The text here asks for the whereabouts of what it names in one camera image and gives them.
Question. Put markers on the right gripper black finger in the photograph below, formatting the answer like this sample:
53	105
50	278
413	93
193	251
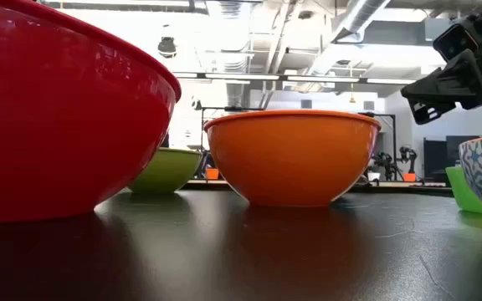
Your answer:
454	83
425	115

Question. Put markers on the orange plastic bowl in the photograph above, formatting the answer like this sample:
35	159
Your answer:
291	159

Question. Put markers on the olive green bowl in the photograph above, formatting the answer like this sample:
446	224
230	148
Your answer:
167	171

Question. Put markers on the large red plastic bowl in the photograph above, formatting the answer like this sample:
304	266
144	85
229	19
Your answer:
57	125

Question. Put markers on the black background robot arm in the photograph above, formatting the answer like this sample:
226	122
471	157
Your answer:
385	165
408	156

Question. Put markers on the dark monitor screen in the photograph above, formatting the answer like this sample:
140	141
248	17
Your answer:
458	146

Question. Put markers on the long ceiling light strip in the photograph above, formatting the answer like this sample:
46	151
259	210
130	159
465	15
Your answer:
391	81
322	79
186	75
241	76

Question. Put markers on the small orange bin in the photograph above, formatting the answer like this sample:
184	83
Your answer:
212	174
409	177

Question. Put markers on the yellow hanging pendant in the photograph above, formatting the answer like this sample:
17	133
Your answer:
352	99

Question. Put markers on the bright green plastic bowl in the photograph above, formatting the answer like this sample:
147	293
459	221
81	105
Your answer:
460	192

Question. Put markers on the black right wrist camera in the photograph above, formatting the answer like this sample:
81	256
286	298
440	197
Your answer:
454	42

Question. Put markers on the grey wall vent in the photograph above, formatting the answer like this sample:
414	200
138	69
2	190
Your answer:
368	105
306	104

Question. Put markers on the silver spiral ceiling duct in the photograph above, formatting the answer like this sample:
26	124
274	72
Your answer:
350	25

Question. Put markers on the small round mounted camera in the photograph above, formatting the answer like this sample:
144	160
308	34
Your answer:
196	103

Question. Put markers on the black dome ceiling camera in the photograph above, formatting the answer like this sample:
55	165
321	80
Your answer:
167	47

